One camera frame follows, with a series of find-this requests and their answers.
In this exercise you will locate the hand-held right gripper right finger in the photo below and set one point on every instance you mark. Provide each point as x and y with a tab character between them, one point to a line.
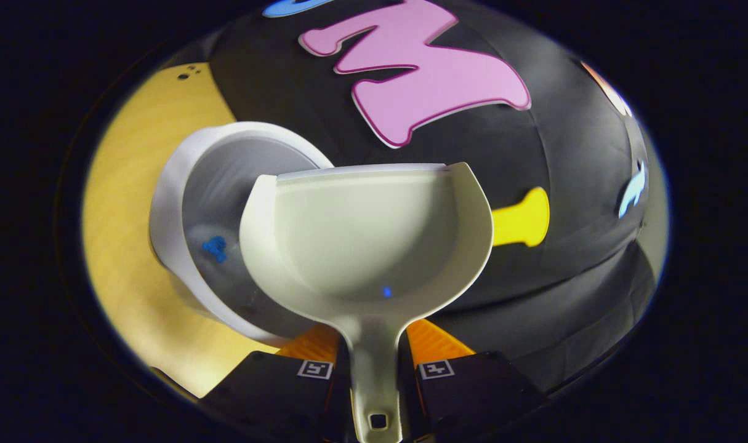
472	400

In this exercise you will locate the blue paper ball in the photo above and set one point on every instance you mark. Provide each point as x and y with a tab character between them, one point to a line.
215	248

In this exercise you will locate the black backdrop cloth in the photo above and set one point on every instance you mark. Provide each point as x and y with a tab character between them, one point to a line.
571	154

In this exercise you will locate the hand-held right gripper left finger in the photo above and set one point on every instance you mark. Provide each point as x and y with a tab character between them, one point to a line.
275	400

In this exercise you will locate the white plastic dustpan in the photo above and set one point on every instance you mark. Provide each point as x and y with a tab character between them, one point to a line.
367	240

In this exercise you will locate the white ribbed garbage bin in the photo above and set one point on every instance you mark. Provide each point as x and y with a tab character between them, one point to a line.
176	203

